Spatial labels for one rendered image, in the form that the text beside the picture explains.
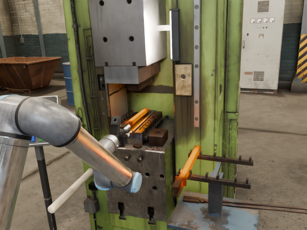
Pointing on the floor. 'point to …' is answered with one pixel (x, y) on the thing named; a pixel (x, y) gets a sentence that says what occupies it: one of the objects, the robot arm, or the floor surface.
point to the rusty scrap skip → (27, 73)
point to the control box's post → (45, 185)
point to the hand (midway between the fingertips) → (126, 124)
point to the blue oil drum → (68, 83)
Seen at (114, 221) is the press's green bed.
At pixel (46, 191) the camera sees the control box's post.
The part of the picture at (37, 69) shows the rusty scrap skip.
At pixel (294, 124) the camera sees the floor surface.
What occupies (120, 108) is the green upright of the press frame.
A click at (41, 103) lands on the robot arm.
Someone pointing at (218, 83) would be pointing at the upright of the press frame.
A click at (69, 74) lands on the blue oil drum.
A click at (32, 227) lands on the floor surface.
